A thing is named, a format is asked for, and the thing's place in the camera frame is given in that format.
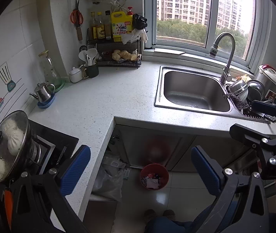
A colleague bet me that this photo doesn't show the white green medicine box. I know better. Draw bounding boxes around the white green medicine box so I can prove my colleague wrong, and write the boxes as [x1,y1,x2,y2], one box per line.
[123,168,131,180]

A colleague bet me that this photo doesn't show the kitchen knife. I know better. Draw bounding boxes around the kitchen knife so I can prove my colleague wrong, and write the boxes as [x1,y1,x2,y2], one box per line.
[251,110,276,123]

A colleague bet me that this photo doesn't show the grey kitchen faucet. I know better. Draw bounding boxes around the grey kitchen faucet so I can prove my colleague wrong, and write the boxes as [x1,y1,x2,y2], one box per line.
[208,31,236,85]

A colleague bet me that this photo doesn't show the red trash bin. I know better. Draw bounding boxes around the red trash bin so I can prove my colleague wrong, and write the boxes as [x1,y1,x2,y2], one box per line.
[140,163,170,190]

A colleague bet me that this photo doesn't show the white rice cooker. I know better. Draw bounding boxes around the white rice cooker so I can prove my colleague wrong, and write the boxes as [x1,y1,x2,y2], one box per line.
[255,65,276,99]

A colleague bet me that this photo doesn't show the steel bowl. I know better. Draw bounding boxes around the steel bowl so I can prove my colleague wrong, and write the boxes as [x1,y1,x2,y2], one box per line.
[227,79,248,95]

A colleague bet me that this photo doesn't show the black gas stove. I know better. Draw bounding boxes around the black gas stove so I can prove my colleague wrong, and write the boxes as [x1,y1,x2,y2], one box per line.
[20,120,79,175]

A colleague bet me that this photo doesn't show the grey plastic sack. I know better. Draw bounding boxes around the grey plastic sack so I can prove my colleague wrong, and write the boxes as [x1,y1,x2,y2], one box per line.
[92,155,126,202]

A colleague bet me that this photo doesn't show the pink right slipper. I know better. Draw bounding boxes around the pink right slipper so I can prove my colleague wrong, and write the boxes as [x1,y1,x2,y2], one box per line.
[162,209,175,221]

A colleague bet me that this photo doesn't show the pot with glass lid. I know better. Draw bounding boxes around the pot with glass lid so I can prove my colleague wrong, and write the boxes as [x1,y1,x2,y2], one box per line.
[0,110,31,183]

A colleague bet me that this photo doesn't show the blue teapot tray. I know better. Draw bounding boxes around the blue teapot tray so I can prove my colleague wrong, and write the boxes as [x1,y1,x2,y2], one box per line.
[37,94,55,109]

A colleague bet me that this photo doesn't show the stainless steel sink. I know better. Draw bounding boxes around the stainless steel sink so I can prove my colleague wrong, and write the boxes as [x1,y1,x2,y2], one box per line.
[154,66,271,124]

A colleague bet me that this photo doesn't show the steel teapot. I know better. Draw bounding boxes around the steel teapot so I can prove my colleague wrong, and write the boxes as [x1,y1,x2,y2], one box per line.
[29,83,55,103]

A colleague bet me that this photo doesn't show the green tray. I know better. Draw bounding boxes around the green tray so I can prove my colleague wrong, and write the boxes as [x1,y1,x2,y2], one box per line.
[54,79,66,93]

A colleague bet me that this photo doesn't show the glass carafe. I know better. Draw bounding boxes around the glass carafe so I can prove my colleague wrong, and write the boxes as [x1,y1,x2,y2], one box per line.
[38,50,62,86]

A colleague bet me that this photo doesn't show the white sugar jar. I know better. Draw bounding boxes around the white sugar jar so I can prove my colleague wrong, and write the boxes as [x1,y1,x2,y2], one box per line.
[69,65,84,83]

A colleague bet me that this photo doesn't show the dark green utensil mug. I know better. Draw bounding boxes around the dark green utensil mug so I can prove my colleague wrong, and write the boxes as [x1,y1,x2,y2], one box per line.
[81,64,99,78]

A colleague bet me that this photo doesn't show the white spoon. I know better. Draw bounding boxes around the white spoon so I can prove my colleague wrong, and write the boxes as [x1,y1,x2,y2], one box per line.
[86,48,97,66]

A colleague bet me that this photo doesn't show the ginger root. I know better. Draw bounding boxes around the ginger root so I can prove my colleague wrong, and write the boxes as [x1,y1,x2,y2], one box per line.
[112,50,141,62]

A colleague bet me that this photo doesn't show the oil bottle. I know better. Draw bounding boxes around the oil bottle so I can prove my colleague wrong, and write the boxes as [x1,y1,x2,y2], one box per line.
[97,12,105,39]

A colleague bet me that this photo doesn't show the black plastic bag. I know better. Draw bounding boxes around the black plastic bag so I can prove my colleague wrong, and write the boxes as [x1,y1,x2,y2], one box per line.
[132,14,148,30]

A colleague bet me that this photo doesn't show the yellow detergent jug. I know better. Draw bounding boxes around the yellow detergent jug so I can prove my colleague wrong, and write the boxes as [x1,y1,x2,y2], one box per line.
[111,11,133,43]

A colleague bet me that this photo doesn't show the black wire scrubber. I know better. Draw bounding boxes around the black wire scrubber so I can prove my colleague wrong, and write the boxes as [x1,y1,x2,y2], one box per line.
[226,93,249,111]

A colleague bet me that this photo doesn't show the black wire rack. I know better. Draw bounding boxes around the black wire rack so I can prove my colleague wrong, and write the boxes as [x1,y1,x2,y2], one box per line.
[86,28,142,68]

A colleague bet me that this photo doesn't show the red handled scissors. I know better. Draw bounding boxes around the red handled scissors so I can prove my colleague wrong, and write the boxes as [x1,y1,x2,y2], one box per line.
[70,0,84,41]

